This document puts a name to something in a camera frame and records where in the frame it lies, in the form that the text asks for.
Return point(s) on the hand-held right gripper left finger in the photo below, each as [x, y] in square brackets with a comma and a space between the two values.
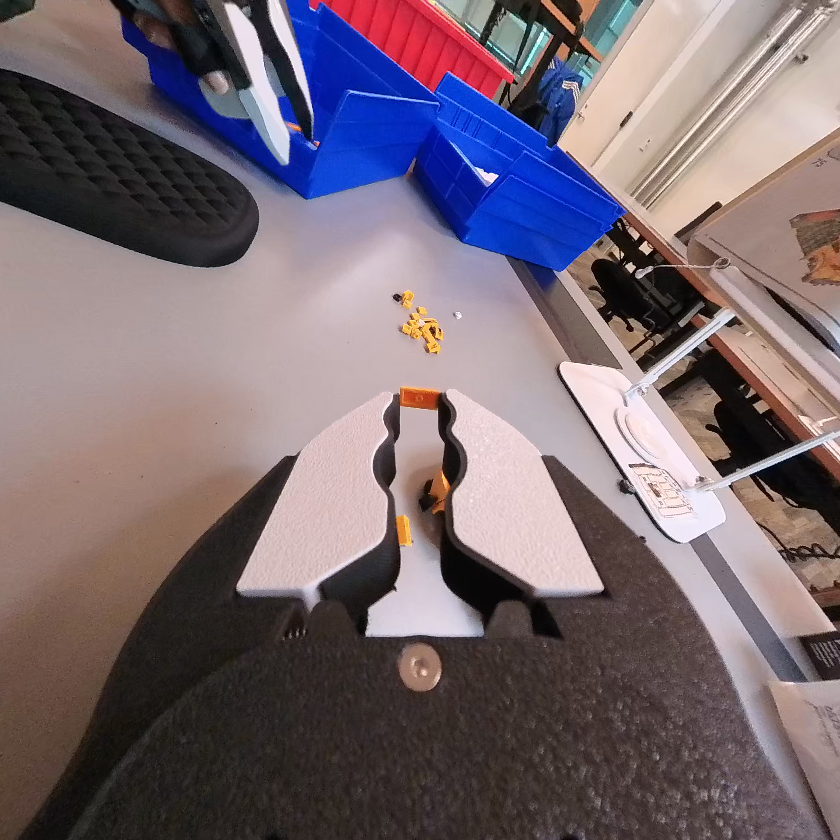
[321, 512]

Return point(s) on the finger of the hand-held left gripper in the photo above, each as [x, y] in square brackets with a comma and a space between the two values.
[292, 52]
[262, 98]

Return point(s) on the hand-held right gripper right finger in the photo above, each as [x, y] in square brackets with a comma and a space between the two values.
[518, 518]

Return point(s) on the yellow lego corner brick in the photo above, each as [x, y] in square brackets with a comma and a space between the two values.
[438, 489]

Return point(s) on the yellow lego plate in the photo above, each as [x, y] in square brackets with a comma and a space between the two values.
[418, 397]

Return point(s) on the small yellow lego piece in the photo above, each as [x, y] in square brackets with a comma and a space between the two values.
[405, 530]

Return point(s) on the pile of yellow lego bricks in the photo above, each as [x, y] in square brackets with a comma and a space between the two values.
[423, 328]

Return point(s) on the open lego instruction booklet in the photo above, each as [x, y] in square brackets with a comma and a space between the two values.
[774, 229]

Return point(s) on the person's left hand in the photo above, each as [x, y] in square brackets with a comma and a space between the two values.
[167, 16]

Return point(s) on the blue plastic bin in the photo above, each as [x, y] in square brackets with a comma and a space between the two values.
[538, 203]
[367, 131]

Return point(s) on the red plastic bin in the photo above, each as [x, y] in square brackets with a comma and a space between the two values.
[426, 39]

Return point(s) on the sticker sheet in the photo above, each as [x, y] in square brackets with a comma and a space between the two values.
[663, 492]

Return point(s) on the black office chair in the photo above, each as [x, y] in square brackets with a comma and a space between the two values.
[620, 295]

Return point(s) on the blue jacket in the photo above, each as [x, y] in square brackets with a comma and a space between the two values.
[561, 98]

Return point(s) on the brown wooden desk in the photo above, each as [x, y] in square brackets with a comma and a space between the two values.
[754, 367]

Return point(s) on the large white printed paper bag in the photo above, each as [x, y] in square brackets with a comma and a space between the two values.
[814, 741]

